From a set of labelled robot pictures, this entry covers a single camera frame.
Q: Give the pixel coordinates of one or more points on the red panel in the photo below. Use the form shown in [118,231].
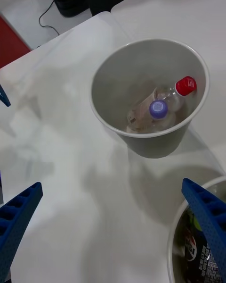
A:
[11,42]

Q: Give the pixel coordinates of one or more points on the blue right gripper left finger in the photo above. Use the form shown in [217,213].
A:
[16,217]

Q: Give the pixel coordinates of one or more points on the clear bottle with purple cap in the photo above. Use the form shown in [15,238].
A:
[158,108]

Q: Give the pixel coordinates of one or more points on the clear bottle with red cap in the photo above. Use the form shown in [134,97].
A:
[186,86]

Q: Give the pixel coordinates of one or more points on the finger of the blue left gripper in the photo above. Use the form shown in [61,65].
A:
[4,97]

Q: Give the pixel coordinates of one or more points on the black can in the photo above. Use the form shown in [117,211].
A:
[200,252]

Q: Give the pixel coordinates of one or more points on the grey plastic bin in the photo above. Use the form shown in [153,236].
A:
[153,143]

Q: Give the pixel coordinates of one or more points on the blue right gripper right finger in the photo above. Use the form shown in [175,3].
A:
[209,217]

